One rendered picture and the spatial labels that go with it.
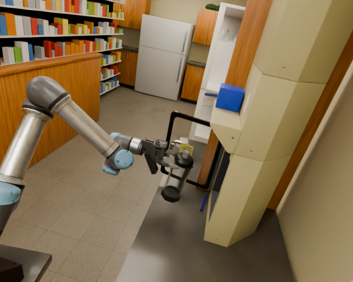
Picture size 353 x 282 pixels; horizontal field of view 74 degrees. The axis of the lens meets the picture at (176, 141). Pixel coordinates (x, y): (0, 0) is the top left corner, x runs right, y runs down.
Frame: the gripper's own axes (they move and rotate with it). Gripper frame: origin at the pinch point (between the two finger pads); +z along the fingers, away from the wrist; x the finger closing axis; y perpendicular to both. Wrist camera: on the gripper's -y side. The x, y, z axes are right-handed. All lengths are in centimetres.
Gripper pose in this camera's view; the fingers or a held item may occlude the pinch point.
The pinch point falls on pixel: (181, 163)
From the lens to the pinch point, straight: 108.3
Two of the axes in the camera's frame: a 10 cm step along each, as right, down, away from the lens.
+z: 9.6, 2.7, -0.9
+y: 2.0, -8.7, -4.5
